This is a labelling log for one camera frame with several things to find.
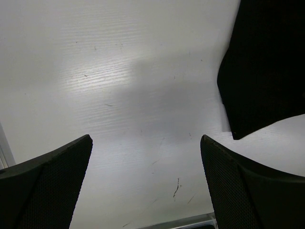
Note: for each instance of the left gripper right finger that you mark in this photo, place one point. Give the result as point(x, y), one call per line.
point(248, 195)

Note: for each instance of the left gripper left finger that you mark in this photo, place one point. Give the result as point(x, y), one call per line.
point(42, 193)

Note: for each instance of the black skirt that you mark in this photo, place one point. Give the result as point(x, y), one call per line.
point(261, 79)

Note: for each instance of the aluminium table edge rail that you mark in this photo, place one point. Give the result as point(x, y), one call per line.
point(6, 156)

